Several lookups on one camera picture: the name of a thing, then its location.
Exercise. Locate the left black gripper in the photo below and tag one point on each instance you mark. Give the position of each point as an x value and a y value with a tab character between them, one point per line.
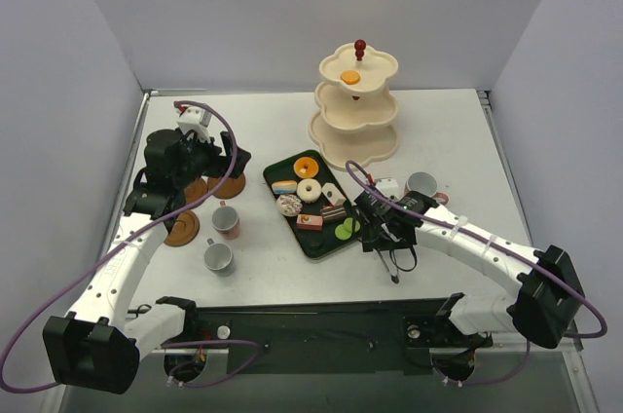
229	153

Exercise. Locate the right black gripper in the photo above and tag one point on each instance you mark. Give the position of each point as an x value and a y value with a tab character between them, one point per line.
382	231

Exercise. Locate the chocolate layer cake slice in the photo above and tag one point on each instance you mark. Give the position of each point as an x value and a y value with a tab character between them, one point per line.
331	214

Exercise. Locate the metal tongs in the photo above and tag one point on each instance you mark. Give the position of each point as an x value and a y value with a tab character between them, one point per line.
391	269

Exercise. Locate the white block cake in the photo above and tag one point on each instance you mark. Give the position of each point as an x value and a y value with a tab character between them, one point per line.
333	194

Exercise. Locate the pink strawberry cake slice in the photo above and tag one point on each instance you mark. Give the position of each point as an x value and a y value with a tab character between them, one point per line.
309	222

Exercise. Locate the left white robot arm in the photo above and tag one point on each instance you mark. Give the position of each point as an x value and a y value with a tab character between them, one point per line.
93	346

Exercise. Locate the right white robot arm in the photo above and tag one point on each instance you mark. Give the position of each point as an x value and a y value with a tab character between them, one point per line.
540	287

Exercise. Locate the brown coaster back right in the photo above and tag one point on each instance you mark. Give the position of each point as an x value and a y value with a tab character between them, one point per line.
229	189

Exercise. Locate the brown coaster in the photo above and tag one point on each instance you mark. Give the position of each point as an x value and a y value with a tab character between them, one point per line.
229	189
195	191
184	230

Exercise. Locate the green macaron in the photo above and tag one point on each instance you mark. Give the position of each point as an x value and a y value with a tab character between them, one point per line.
342	233
351	225

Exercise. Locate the brown coaster back left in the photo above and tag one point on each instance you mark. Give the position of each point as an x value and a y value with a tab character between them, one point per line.
195	191

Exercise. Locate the orange white blue donut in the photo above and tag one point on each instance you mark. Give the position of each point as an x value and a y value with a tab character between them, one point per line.
284	187

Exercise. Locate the pink mug left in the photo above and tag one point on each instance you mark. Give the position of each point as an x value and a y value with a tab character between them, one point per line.
225	221

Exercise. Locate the pink floral mug right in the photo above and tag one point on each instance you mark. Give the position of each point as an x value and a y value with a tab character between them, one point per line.
426	184

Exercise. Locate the dark green serving tray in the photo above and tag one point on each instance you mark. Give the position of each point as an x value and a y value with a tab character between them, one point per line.
283	170

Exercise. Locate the dark chocolate macaron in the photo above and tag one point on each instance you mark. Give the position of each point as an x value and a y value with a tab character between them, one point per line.
316	242

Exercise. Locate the sprinkled white donut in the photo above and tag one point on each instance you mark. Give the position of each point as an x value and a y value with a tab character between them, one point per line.
289	205

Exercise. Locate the brown coaster front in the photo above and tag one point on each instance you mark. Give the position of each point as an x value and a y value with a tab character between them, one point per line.
184	230

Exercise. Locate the orange glazed donut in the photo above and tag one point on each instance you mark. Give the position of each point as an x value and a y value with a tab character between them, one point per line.
306	167

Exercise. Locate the white glazed donut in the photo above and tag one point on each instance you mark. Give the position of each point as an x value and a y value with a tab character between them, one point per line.
309	190

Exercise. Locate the grey mug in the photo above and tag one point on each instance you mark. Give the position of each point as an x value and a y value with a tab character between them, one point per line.
219	258

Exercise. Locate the cream three-tier dessert stand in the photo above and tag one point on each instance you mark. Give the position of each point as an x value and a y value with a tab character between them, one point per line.
355	123

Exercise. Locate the orange macaron on stand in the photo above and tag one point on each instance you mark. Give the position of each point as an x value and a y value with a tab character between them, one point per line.
350	77

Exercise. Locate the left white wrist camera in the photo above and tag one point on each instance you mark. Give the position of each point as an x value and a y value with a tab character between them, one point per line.
194	119

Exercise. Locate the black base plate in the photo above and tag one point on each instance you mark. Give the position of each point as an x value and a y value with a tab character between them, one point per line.
411	336

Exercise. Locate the aluminium rail frame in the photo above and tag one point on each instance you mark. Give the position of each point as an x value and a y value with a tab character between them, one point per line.
546	138

